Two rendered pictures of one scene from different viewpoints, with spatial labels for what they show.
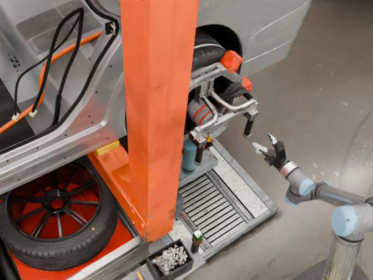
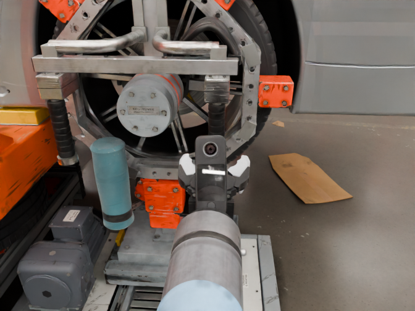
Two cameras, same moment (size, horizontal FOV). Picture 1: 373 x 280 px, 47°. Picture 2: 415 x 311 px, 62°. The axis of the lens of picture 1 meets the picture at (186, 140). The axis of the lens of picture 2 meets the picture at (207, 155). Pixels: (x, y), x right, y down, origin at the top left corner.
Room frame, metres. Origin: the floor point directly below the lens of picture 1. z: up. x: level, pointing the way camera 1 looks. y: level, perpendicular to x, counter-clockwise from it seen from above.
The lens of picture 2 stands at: (1.03, -0.79, 1.13)
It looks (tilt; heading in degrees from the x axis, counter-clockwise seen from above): 28 degrees down; 45
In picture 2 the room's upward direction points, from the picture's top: straight up
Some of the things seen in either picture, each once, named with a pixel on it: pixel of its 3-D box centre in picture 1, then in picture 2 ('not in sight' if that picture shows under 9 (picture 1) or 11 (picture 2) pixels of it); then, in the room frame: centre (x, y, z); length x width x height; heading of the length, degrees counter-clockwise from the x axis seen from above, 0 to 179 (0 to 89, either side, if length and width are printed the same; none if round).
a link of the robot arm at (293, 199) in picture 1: (297, 193); not in sight; (1.22, -0.62, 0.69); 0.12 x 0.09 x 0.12; 106
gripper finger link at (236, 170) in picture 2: (272, 142); (241, 178); (1.45, -0.46, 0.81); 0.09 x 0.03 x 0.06; 14
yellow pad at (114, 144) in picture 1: (102, 140); (27, 111); (1.39, 0.46, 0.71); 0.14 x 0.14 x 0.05; 41
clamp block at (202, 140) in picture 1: (197, 138); (58, 81); (1.32, -0.06, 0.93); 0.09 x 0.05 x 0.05; 41
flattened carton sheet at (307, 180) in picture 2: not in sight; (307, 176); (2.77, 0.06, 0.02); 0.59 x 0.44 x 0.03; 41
